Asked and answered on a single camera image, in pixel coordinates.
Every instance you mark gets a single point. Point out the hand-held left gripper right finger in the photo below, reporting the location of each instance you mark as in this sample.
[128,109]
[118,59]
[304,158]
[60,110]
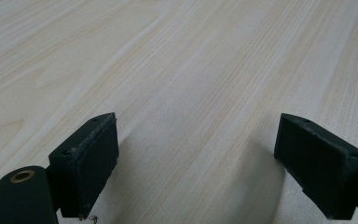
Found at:
[317,168]

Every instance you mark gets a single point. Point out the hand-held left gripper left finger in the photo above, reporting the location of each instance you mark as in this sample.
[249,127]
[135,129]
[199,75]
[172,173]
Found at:
[87,174]

